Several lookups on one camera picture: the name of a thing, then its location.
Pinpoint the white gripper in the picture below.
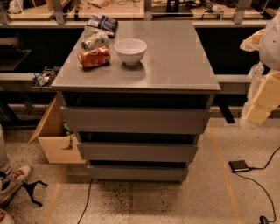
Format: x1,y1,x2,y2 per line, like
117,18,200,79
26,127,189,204
239,29,280,129

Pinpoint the grey top drawer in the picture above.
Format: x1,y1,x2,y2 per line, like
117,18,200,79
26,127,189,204
61,106,209,134

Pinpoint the grey drawer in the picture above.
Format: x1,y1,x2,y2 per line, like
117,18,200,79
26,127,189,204
61,106,209,134
87,165,188,182
77,142,198,162

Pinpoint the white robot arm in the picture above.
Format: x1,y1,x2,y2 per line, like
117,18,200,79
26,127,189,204
239,12,280,129

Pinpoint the grey drawer cabinet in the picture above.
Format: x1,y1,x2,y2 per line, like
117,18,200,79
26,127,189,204
51,20,221,185

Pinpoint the grey middle drawer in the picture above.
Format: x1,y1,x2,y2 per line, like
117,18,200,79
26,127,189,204
77,142,198,162

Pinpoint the grey bottom drawer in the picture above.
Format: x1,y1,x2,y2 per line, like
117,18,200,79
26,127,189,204
87,165,188,182

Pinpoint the open cardboard box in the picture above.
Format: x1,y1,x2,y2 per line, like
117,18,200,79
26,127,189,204
28,96,85,164

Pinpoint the clear sanitizer pump bottle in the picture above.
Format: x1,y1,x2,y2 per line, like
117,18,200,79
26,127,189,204
248,62,264,80

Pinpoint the black foot pedal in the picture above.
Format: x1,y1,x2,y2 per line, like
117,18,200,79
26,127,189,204
228,160,249,172

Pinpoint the white ceramic bowl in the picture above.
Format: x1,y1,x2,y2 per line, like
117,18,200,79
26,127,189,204
115,38,147,66

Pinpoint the orange soda can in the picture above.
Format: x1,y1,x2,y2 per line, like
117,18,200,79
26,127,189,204
77,46,110,69

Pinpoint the green white soda can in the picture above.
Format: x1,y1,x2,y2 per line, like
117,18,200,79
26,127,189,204
81,31,109,51

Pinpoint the blue chip bag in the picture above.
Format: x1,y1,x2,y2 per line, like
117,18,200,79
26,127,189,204
86,14,118,37

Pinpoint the tray of small items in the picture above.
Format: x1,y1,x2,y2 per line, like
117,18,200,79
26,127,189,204
32,66,60,88

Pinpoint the black grabber tool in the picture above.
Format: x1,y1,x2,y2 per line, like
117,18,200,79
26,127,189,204
0,171,47,207

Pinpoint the white red sneaker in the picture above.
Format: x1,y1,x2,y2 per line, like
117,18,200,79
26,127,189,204
0,165,32,207

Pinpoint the grey trouser leg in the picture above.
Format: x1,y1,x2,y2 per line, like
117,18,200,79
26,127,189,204
0,125,12,175

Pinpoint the black pedal cable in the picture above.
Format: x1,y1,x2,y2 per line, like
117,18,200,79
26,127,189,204
234,145,280,224

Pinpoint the black floor cable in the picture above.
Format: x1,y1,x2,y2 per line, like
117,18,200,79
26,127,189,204
76,178,94,224

